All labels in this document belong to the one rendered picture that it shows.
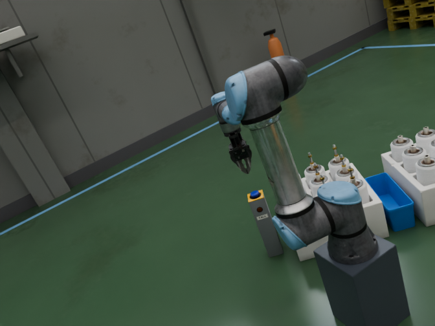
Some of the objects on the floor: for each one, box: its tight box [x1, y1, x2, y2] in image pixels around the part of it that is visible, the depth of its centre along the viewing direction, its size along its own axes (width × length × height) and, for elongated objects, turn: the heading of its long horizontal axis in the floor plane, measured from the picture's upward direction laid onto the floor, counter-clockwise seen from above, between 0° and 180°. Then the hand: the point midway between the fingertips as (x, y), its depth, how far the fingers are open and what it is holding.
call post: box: [249, 192, 284, 257], centre depth 176 cm, size 7×7×31 cm
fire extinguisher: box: [263, 29, 284, 58], centre depth 402 cm, size 25×25×60 cm
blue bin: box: [364, 173, 416, 232], centre depth 177 cm, size 30×11×12 cm, turn 37°
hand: (246, 170), depth 166 cm, fingers closed
